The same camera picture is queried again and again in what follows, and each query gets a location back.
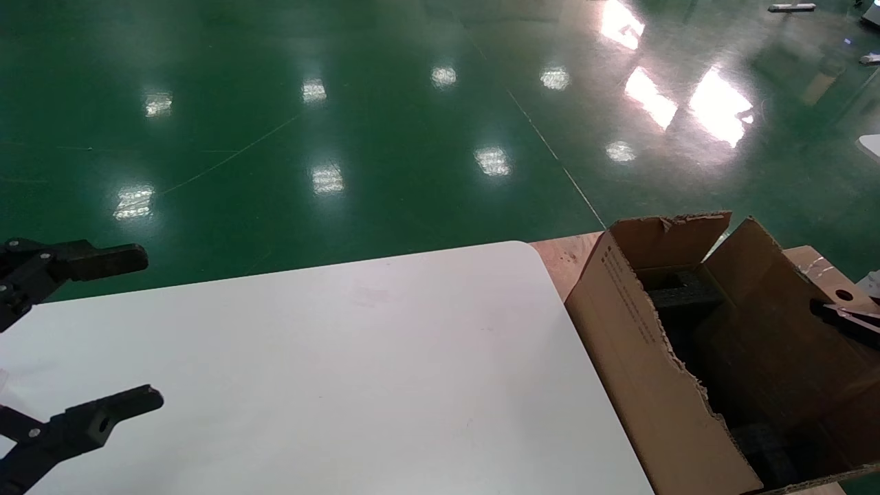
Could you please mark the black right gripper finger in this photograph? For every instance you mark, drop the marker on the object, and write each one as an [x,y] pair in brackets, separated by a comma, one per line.
[856,323]

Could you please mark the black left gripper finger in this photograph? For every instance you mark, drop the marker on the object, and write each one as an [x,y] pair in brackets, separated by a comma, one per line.
[82,423]
[103,261]

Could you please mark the white work table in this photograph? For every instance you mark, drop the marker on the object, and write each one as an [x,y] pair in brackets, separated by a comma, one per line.
[870,146]

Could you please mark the black foam block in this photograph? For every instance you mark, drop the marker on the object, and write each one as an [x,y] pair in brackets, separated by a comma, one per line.
[770,447]
[684,292]

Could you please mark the big torn cardboard box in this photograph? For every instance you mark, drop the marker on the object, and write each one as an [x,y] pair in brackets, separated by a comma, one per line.
[646,385]

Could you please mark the grey table foot bar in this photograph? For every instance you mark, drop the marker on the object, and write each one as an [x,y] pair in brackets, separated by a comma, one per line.
[790,7]
[870,59]

